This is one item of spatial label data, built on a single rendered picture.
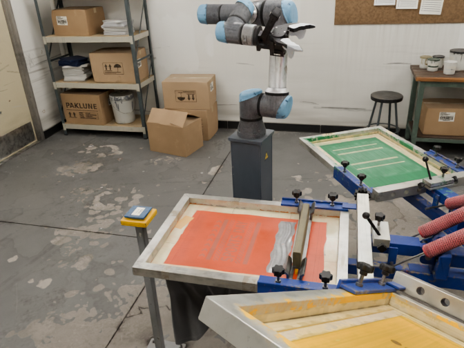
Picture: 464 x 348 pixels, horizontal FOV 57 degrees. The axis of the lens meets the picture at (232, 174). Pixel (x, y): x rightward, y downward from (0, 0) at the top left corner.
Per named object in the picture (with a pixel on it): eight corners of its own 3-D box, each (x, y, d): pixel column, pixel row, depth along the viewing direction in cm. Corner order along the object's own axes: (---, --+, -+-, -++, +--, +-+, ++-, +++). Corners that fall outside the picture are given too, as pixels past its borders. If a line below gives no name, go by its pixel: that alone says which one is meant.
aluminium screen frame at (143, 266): (132, 275, 163) (131, 267, 162) (185, 199, 214) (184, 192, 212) (346, 304, 145) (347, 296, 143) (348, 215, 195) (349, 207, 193)
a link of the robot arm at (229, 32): (220, 14, 159) (211, 30, 156) (247, 16, 156) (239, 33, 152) (224, 31, 166) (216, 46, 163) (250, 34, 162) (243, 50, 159)
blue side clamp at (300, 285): (257, 297, 152) (257, 282, 148) (259, 288, 156) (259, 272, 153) (344, 309, 144) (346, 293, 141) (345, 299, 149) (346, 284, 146)
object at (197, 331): (177, 346, 186) (166, 268, 167) (179, 340, 189) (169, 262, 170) (283, 364, 175) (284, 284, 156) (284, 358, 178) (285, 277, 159)
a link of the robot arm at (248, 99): (245, 110, 226) (244, 85, 220) (268, 113, 220) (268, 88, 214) (235, 117, 217) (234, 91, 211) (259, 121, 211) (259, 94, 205)
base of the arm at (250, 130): (244, 127, 232) (244, 109, 228) (270, 130, 226) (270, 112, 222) (232, 137, 220) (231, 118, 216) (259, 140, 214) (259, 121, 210)
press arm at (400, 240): (370, 252, 164) (371, 241, 161) (369, 242, 169) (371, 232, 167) (419, 257, 160) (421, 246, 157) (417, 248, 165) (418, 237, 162)
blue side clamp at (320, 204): (280, 215, 200) (280, 201, 196) (282, 209, 204) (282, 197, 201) (346, 221, 192) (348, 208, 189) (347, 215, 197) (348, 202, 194)
